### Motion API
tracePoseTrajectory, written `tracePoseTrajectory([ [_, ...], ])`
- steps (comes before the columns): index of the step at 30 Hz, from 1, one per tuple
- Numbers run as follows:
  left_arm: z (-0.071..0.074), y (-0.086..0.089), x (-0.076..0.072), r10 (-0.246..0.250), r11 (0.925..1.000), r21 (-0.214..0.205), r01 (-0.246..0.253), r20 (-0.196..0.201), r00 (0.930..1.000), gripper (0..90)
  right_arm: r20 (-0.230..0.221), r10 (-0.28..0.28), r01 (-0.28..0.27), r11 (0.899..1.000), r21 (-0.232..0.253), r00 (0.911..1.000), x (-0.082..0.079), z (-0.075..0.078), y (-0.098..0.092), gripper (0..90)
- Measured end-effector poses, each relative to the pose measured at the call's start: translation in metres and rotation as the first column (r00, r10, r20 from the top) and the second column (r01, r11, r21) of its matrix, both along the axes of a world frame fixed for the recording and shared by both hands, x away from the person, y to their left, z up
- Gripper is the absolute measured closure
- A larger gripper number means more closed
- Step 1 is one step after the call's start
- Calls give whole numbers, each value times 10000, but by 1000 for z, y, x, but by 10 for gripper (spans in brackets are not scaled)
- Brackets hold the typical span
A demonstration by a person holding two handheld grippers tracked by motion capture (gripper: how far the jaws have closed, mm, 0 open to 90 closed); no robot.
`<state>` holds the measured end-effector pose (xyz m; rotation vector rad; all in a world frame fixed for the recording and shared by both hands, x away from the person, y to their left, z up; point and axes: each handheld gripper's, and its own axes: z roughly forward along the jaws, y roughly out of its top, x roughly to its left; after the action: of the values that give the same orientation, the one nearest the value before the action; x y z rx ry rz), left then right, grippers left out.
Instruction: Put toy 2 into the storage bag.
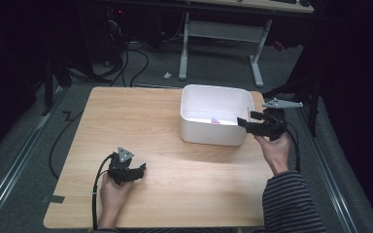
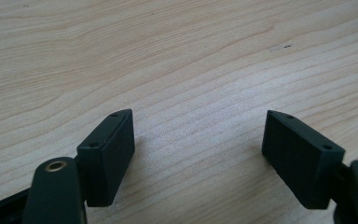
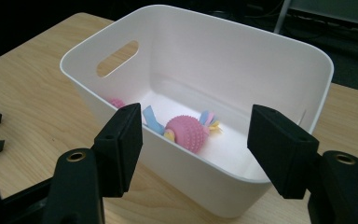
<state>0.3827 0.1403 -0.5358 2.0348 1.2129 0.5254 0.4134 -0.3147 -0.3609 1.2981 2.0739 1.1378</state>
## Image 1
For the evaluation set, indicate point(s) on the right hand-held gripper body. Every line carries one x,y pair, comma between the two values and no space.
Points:
272,124

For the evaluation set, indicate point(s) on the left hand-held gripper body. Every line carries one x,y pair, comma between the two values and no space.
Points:
119,172

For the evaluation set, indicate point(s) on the white plastic bin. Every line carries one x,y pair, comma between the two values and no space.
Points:
207,132

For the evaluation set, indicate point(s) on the person's left hand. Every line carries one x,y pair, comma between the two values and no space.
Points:
113,197

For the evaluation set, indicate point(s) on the person's right hand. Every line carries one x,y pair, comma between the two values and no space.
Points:
276,152

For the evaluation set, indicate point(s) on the black metal stand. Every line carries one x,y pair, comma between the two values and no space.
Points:
314,97
48,90

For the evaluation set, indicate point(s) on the grey tape piece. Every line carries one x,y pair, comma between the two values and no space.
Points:
57,199

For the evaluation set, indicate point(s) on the small red object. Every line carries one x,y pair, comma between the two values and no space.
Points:
279,46

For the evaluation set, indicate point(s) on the small white scrap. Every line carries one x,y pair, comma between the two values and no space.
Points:
167,75

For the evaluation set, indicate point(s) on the white-legged wooden desk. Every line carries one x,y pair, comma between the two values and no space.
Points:
223,30

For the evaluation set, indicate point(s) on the dark computer tower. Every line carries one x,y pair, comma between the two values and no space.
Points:
105,35

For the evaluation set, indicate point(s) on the metal floor rail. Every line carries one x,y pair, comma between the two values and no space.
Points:
16,165
330,174

